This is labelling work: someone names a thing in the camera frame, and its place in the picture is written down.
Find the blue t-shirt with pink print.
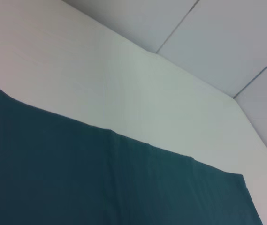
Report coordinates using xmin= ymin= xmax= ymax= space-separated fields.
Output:
xmin=0 ymin=87 xmax=264 ymax=225

